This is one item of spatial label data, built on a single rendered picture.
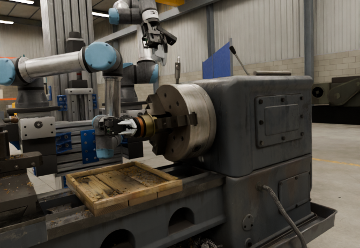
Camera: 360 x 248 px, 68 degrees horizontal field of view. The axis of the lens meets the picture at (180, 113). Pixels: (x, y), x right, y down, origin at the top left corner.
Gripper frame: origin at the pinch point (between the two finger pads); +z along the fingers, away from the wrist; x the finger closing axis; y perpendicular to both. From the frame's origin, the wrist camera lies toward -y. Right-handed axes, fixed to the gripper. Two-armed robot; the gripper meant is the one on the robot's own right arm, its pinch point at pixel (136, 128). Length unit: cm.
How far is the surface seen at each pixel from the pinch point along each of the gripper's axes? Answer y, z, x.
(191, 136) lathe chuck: -15.7, 12.0, -4.0
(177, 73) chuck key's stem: -19.1, -0.2, 19.9
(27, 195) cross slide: 36.7, 15.5, -10.9
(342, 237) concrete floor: -177, -9, -108
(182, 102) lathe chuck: -15.3, 8.2, 8.4
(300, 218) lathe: -76, 17, -51
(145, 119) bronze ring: -3.9, -0.2, 2.9
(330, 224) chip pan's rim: -85, 27, -54
